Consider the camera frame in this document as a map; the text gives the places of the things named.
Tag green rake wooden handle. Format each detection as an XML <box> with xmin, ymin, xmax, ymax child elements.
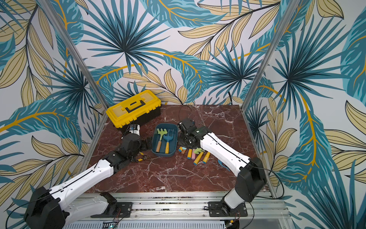
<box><xmin>155</xmin><ymin>128</ymin><xmax>168</xmax><ymax>153</ymax></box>

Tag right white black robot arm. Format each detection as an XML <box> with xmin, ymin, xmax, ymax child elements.
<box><xmin>177</xmin><ymin>118</ymin><xmax>267</xmax><ymax>214</ymax></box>

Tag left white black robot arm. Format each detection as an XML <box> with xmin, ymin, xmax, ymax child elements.
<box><xmin>23</xmin><ymin>133</ymin><xmax>152</xmax><ymax>229</ymax></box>

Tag teal plastic storage box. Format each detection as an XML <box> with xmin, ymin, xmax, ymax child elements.
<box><xmin>152</xmin><ymin>123</ymin><xmax>178</xmax><ymax>157</ymax></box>

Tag yellow black toolbox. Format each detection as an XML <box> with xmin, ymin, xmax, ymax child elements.
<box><xmin>106</xmin><ymin>90</ymin><xmax>162</xmax><ymax>128</ymax></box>

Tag yellow handled pliers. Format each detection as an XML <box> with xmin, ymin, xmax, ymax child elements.
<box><xmin>136</xmin><ymin>152</ymin><xmax>154</xmax><ymax>162</ymax></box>

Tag green rake yellow handle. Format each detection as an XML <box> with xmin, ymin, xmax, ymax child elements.
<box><xmin>193</xmin><ymin>148</ymin><xmax>204</xmax><ymax>165</ymax></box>

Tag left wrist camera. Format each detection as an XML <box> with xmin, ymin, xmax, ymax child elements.
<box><xmin>127</xmin><ymin>124</ymin><xmax>140</xmax><ymax>136</ymax></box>

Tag purple rake pink handle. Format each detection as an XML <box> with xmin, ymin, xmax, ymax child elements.
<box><xmin>191</xmin><ymin>149</ymin><xmax>196</xmax><ymax>160</ymax></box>

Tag teal fork yellow handle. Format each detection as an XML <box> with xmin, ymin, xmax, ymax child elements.
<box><xmin>187</xmin><ymin>148</ymin><xmax>193</xmax><ymax>159</ymax></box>

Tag aluminium rail frame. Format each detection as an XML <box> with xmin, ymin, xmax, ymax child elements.
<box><xmin>61</xmin><ymin>191</ymin><xmax>295</xmax><ymax>229</ymax></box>

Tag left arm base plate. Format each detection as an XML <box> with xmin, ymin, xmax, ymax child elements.
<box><xmin>91</xmin><ymin>202</ymin><xmax>132</xmax><ymax>218</ymax></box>

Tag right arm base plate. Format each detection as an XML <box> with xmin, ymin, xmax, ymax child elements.
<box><xmin>207</xmin><ymin>201</ymin><xmax>248</xmax><ymax>218</ymax></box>

